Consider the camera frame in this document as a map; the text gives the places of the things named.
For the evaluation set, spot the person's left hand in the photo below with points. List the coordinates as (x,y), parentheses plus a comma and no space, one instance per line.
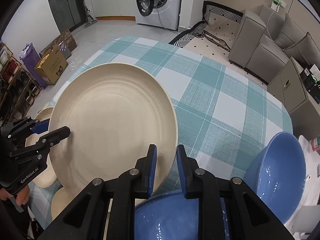
(21,198)

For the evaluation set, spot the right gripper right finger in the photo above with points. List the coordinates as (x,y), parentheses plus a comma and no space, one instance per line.
(228,209)

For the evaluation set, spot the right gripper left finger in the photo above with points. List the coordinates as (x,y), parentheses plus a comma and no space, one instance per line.
(106,209)

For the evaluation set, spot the teal checkered tablecloth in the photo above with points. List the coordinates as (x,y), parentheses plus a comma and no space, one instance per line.
(224,119)

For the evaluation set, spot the grey cabinet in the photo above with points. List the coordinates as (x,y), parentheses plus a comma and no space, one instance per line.
(303,109)

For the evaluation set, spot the white washing machine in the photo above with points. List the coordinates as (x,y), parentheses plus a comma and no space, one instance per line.
(159,13)

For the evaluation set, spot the grey sofa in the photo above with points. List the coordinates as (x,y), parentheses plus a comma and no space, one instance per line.
(265,42)

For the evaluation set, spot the light blue ribbed bowl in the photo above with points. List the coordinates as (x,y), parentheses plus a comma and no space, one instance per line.
(277,175)

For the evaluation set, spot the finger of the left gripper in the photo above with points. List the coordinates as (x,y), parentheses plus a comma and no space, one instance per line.
(53,138)
(40,126)

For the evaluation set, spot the patterned floor mat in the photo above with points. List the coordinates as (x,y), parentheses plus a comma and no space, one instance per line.
(214,35)

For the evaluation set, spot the large dark blue bowl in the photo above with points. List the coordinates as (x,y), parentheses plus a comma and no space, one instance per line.
(167,216)

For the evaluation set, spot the cardboard box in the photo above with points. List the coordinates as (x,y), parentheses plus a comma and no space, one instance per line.
(51,66)

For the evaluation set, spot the black organizer box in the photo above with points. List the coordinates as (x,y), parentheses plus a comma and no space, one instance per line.
(311,84)

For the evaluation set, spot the purple trash bag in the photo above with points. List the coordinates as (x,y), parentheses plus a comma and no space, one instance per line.
(30,59)

